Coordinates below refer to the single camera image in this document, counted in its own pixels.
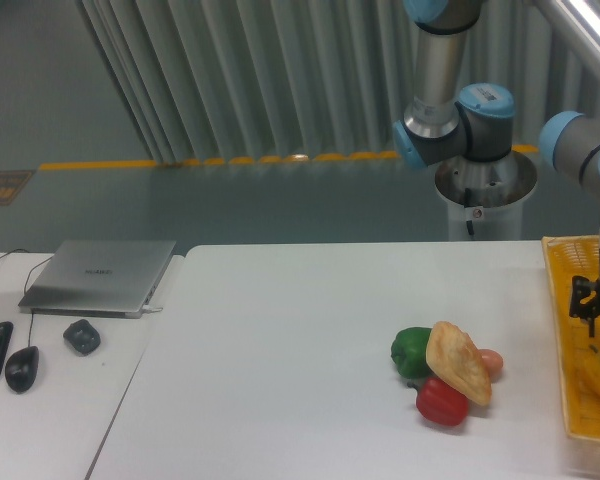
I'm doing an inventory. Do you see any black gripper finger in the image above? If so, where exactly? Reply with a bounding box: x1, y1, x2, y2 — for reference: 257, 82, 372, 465
569, 275, 600, 338

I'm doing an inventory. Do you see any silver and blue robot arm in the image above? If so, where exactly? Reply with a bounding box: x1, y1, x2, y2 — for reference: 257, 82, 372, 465
393, 1, 600, 329

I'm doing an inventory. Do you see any red bell pepper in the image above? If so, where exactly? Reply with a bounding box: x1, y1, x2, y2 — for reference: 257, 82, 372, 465
406, 377, 469, 427

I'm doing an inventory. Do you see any green bell pepper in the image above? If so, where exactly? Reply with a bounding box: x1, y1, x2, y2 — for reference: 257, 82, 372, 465
391, 327, 432, 380

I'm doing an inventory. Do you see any yellow woven basket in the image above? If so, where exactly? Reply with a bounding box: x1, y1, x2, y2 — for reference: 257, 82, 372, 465
542, 235, 600, 443

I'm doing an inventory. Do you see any pink egg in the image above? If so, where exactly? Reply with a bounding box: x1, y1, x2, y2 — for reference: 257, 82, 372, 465
479, 349, 504, 378

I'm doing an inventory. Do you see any flat toasted bread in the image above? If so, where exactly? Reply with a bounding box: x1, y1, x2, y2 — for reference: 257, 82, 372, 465
425, 321, 492, 406

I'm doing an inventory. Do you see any silver closed laptop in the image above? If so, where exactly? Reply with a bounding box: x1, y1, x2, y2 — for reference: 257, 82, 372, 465
19, 240, 176, 318

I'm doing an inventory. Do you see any small black device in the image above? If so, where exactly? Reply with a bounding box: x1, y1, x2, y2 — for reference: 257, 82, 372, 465
63, 319, 101, 356

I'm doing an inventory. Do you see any black computer mouse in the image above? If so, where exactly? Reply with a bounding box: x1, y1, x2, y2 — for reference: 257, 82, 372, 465
4, 346, 39, 394

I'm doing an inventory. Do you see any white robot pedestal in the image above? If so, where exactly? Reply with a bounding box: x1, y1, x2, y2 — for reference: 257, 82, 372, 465
434, 151, 538, 241

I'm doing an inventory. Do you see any black cable on pedestal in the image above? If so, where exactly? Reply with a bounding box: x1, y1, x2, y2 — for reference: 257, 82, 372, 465
462, 187, 475, 238

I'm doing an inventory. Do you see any black mouse cable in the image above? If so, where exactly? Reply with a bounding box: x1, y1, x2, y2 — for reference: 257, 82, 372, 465
23, 259, 55, 349

